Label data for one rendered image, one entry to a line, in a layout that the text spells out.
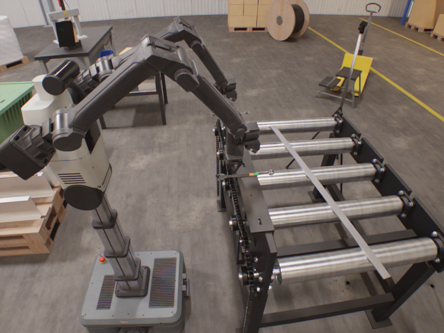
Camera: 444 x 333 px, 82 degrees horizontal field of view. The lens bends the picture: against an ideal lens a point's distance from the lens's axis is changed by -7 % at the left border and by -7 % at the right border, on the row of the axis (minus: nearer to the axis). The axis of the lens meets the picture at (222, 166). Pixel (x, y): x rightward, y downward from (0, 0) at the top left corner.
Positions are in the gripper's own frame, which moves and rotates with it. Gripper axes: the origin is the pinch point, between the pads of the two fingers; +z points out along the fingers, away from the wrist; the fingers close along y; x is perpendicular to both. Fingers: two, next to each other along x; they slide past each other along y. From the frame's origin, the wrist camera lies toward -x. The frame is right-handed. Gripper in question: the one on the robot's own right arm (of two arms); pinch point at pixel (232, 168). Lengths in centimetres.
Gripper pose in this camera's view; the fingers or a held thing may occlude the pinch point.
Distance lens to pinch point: 118.9
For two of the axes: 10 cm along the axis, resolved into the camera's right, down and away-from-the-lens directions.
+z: 0.0, 7.7, 6.4
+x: -9.9, 0.8, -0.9
